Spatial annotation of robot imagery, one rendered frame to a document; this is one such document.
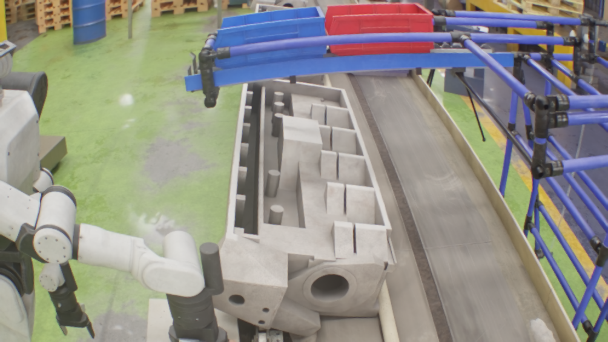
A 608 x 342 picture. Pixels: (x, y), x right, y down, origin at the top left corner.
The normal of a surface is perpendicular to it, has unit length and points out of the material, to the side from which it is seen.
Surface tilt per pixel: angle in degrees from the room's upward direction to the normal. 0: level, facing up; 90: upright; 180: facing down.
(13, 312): 90
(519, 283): 2
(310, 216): 10
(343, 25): 92
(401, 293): 0
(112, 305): 0
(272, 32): 92
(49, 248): 99
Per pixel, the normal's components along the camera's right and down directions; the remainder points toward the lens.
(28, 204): 0.63, -0.69
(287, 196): 0.17, -0.87
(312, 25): 0.05, 0.51
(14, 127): 0.81, -0.55
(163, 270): 0.26, 0.46
